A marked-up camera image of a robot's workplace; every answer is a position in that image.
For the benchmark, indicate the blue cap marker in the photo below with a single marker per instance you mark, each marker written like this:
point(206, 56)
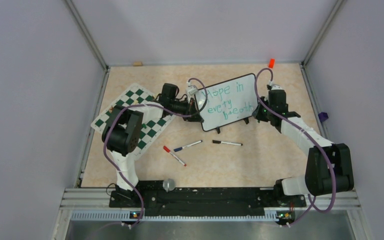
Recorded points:
point(187, 146)

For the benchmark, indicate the red cap marker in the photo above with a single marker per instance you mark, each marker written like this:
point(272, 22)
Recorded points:
point(175, 156)

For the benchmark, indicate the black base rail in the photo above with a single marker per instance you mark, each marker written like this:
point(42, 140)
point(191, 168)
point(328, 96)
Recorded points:
point(201, 201)

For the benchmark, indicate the wooden cork piece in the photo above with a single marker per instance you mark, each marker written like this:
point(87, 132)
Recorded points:
point(137, 64)

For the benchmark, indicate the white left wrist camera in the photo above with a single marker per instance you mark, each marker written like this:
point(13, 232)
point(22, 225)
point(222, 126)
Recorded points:
point(191, 90)

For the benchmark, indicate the white whiteboard black frame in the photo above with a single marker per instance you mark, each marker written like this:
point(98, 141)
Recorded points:
point(227, 102)

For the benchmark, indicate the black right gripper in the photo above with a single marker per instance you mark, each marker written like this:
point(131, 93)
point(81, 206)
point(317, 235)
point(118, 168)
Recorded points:
point(258, 114)

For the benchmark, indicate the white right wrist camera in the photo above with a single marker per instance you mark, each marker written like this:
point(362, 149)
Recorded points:
point(271, 86)

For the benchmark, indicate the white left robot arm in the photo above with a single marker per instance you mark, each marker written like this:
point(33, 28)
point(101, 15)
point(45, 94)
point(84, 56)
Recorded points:
point(127, 179)

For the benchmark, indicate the purple toy block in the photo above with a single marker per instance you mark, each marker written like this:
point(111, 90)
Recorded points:
point(323, 116)

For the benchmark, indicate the black cap marker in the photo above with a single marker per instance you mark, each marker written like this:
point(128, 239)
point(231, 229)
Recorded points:
point(227, 143)

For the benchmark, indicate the orange toy block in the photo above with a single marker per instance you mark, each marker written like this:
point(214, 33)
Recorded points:
point(271, 63)

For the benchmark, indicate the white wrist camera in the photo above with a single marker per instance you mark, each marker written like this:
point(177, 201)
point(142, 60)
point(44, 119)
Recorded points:
point(271, 86)
point(191, 90)

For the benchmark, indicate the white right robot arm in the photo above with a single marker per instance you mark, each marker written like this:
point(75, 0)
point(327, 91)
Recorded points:
point(328, 167)

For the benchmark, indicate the grey round knob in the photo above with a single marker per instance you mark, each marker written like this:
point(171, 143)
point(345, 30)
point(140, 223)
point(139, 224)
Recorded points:
point(169, 185)

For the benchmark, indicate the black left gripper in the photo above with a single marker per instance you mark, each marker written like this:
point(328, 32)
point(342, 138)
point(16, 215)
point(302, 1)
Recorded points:
point(191, 109)

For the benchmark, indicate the green white chess mat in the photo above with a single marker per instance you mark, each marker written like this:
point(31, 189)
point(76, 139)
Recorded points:
point(122, 129)

